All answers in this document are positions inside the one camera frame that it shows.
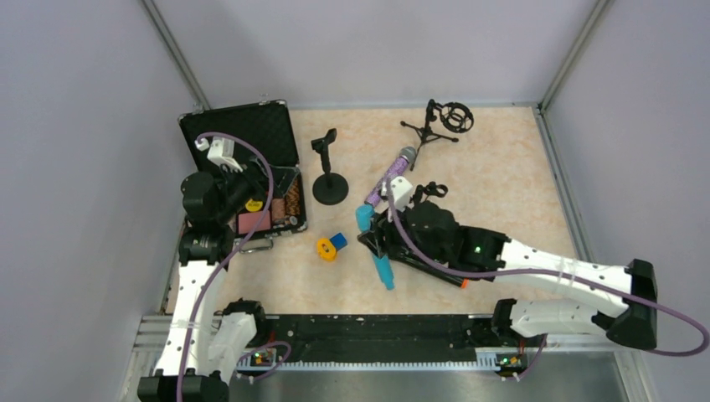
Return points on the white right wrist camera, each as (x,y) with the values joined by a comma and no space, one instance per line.
(402,190)

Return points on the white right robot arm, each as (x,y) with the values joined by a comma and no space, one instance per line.
(617,301)

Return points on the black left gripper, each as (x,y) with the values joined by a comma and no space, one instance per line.
(258,174)

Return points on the black tripod microphone stand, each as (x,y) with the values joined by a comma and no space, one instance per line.
(431,189)

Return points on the blue toy block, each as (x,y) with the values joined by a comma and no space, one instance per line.
(338,241)

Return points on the purple glitter microphone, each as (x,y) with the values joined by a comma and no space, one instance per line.
(406,156)

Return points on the teal blue microphone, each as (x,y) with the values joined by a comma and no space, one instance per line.
(364,217)

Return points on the black round-base microphone stand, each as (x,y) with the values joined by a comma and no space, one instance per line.
(330,188)

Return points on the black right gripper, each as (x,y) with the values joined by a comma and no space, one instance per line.
(385,233)

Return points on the black orange-tipped microphone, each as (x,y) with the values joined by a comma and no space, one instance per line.
(416,263)

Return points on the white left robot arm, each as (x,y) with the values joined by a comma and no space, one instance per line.
(197,362)

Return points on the yellow traffic light toy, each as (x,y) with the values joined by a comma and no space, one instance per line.
(326,249)

